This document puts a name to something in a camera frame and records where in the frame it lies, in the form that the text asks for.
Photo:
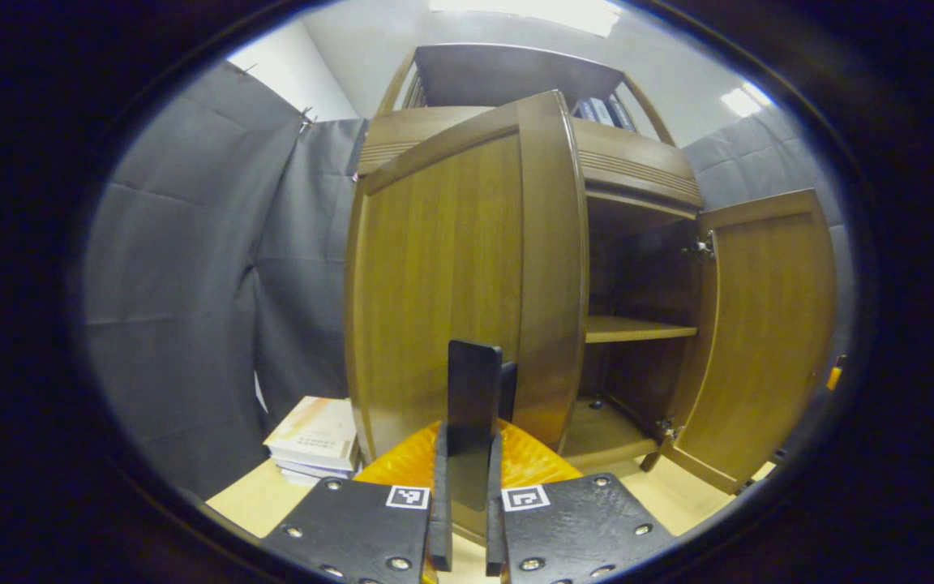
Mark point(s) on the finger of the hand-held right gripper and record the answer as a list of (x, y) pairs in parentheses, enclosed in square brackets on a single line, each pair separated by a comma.
[(835, 377)]

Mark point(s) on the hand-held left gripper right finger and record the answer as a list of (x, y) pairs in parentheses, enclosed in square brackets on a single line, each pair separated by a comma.
[(495, 527)]

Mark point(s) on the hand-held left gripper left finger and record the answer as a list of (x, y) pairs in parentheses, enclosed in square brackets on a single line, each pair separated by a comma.
[(441, 519)]

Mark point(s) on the wooden shoe cabinet door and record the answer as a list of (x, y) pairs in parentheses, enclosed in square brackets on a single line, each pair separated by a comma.
[(767, 324), (434, 268)]

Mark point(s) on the wooden double-door shoe cabinet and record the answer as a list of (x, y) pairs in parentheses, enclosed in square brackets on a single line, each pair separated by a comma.
[(633, 328)]

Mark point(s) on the thin white book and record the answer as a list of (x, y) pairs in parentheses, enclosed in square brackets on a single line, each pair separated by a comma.
[(313, 469), (313, 478)]

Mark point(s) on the beige cover book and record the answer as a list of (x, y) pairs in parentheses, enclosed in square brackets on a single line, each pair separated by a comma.
[(317, 426)]

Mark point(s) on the small ceiling light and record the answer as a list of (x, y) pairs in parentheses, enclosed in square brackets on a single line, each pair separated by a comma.
[(744, 100)]

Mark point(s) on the grey blue book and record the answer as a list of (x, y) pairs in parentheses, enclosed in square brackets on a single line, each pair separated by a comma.
[(601, 111)]

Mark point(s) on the black backdrop cloth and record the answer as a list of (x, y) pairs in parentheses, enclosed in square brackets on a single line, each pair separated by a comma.
[(183, 268)]

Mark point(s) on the large rectangular ceiling light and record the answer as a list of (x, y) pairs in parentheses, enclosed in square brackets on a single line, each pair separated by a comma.
[(532, 12)]

